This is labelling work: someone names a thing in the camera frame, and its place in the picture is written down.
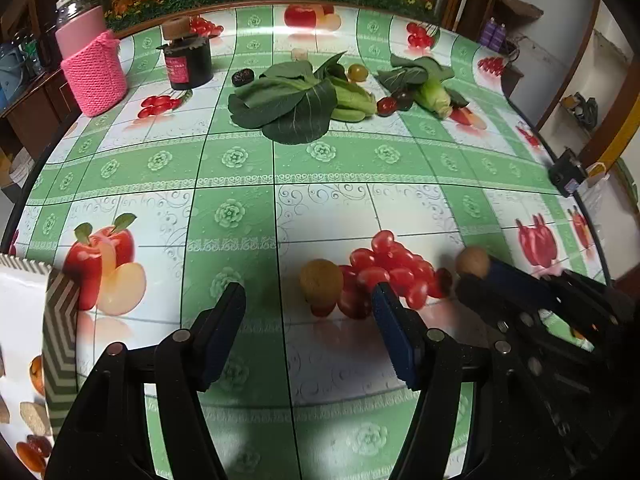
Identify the pink bottle with knit sleeve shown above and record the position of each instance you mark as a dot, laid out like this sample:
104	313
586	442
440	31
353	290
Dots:
92	75

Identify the tools on shelf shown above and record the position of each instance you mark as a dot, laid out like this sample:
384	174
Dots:
581	109

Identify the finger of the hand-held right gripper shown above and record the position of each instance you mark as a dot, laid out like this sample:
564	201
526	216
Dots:
480	292
520	277

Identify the white plastic bag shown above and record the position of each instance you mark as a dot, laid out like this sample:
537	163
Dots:
600	180

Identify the large bok choy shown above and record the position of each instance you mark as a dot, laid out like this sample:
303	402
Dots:
290	105

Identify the small wooden table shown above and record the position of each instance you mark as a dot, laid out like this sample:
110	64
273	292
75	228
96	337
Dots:
511	80

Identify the white box with striped rim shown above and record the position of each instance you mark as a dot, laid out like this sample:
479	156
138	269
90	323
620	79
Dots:
20	310

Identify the purple bottle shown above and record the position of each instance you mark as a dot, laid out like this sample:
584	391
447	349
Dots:
488	34
500	38

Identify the wooden cabinet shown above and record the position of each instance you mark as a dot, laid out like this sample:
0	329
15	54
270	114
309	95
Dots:
35	110

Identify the dark red date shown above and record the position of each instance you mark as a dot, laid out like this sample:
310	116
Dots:
243	76

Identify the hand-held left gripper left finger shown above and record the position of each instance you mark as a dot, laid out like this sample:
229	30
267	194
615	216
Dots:
225	330

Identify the green grape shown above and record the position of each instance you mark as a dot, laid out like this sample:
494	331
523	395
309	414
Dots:
357	72

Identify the yellow pole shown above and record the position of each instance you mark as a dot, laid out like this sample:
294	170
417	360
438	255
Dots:
617	135

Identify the small black device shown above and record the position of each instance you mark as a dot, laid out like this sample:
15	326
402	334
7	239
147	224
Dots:
566	172

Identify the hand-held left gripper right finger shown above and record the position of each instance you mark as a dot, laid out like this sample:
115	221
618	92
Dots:
395	340

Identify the dark red cherry tomato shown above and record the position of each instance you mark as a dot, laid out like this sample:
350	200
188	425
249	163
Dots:
387	105

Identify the blue water jug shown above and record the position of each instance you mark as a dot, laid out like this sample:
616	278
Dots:
10	75

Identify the black jar with cork lid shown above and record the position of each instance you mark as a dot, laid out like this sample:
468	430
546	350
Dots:
190	62

